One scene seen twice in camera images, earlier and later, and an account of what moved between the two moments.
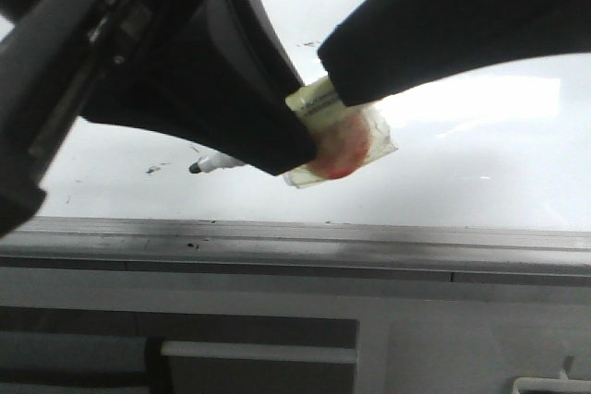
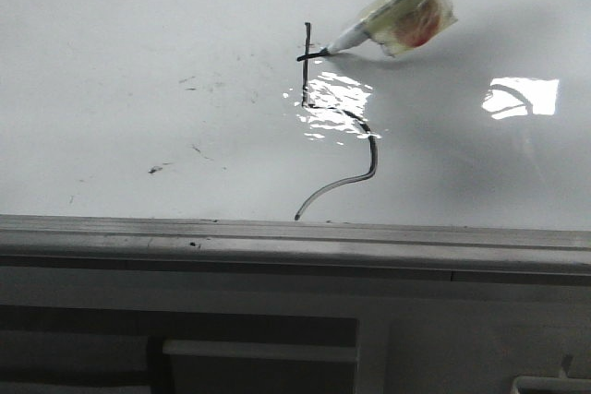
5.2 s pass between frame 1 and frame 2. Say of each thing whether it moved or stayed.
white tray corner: stayed
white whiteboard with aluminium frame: stayed
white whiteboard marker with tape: moved
